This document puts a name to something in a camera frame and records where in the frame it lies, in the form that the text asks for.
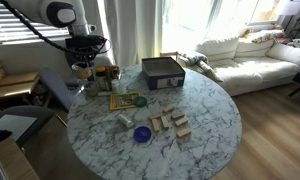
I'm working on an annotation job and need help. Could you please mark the blue round lid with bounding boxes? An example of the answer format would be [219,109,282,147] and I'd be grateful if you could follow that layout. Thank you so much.
[133,126,152,142]

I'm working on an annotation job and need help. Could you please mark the white sofa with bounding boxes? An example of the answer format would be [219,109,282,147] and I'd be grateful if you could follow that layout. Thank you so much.
[186,36,300,96]

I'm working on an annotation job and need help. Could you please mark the yellow label bottle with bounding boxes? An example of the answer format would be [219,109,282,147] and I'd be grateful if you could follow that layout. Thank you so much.
[96,66,107,91]

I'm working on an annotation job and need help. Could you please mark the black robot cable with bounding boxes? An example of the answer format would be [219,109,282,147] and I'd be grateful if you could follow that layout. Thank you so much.
[0,0,111,58]

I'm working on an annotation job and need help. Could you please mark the wooden block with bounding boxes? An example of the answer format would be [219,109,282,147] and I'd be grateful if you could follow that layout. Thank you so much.
[161,116,169,129]
[171,112,185,120]
[163,105,175,112]
[175,117,188,127]
[151,119,160,132]
[149,113,163,120]
[177,128,191,138]

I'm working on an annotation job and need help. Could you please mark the window blinds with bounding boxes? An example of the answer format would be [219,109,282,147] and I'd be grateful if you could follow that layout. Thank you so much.
[0,3,69,45]

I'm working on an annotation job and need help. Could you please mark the grey office chair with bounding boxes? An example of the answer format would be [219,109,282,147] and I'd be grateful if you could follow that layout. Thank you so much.
[0,105,55,147]

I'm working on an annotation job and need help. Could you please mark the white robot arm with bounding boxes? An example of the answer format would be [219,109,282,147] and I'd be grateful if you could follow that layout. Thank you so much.
[0,0,107,62]

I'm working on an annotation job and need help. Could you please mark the white curtain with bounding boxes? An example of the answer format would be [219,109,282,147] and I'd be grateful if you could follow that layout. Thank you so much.
[98,0,163,67]

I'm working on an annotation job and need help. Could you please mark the wooden side desk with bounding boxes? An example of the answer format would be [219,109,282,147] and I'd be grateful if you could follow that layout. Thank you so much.
[0,72,39,99]

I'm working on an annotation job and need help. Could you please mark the green spice bottle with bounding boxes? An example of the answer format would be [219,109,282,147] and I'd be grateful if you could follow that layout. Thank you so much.
[109,66,120,79]

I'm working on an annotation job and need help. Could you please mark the green round lid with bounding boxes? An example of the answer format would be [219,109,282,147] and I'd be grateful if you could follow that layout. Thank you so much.
[133,96,147,107]

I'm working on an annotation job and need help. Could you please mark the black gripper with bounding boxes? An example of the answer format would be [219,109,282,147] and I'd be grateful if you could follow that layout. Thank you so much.
[65,35,107,62]

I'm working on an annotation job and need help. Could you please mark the green can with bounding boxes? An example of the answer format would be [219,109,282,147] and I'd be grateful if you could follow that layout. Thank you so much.
[84,81,99,97]

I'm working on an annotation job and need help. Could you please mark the white cap bottle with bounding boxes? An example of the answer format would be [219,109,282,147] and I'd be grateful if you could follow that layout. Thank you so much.
[111,79,119,93]

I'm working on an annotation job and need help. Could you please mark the dark blue open box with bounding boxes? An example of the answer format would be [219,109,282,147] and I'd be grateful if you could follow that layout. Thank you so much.
[142,57,185,90]

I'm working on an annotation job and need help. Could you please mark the clear plastic fridge box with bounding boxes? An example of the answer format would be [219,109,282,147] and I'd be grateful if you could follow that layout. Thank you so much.
[83,66,113,93]

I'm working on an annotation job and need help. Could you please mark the colourful cushion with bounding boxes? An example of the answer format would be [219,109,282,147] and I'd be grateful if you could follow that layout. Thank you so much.
[244,29,286,43]

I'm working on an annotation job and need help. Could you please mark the grey throw blanket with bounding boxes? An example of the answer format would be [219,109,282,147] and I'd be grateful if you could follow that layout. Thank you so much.
[177,51,222,82]

